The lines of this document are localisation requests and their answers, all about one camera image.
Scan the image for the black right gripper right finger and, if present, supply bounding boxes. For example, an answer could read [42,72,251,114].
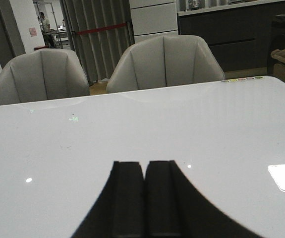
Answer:
[145,161,258,238]

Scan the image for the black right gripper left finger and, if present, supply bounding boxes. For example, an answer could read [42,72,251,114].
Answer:
[72,162,144,238]

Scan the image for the right beige armchair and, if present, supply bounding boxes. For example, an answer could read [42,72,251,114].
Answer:
[107,35,225,93]

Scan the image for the beige armchair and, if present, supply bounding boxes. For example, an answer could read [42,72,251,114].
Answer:
[107,35,225,93]
[0,49,90,105]

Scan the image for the coloured sticker strip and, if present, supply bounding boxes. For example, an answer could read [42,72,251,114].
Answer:
[221,76,264,83]

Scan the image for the left beige armchair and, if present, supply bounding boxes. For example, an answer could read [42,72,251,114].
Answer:
[0,49,90,105]

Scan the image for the red barrier tape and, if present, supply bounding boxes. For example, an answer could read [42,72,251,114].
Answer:
[74,22,127,35]

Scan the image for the dark kitchen counter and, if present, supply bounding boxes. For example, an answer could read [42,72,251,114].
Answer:
[178,0,285,72]

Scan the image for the person in background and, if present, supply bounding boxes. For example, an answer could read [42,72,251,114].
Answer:
[40,12,55,48]

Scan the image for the white drawer cabinet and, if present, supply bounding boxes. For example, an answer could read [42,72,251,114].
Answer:
[129,0,178,43]

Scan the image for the red wall sign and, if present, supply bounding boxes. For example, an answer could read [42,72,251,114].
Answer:
[29,27,37,37]

